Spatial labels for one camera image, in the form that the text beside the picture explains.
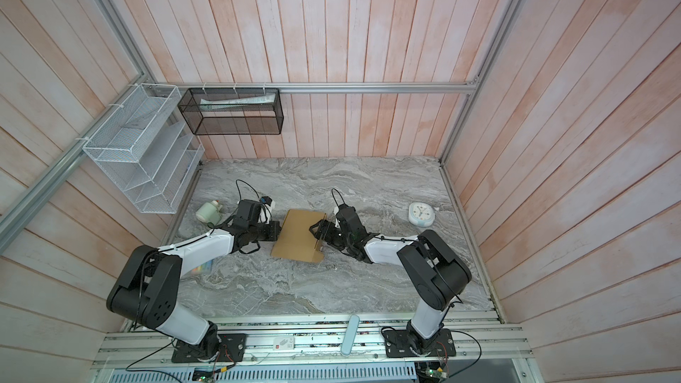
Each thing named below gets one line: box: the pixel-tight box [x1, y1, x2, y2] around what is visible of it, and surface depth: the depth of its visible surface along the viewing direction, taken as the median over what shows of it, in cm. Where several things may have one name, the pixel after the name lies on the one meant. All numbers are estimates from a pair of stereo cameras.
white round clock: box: [407, 201, 436, 227], surface depth 103 cm
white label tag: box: [273, 336, 296, 351], surface depth 75 cm
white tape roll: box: [195, 200, 223, 226], surface depth 97 cm
